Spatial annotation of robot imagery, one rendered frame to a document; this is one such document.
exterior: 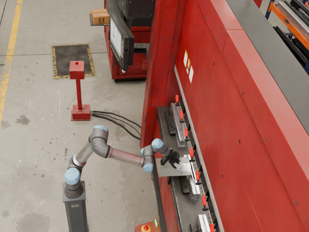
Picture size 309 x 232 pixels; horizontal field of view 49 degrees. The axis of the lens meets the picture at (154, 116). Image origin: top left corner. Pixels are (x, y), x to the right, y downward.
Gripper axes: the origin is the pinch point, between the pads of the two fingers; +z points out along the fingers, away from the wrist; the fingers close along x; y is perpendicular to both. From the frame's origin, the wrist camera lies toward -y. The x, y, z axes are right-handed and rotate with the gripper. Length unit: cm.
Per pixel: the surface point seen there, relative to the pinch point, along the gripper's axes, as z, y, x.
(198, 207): 20.4, 3.6, -29.2
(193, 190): 10.1, 6.2, -20.2
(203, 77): -60, 58, 10
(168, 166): -4.1, -6.1, 0.3
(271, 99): -89, 95, -64
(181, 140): 6.9, 2.1, 31.6
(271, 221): -61, 74, -99
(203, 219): 12.9, 9.1, -44.4
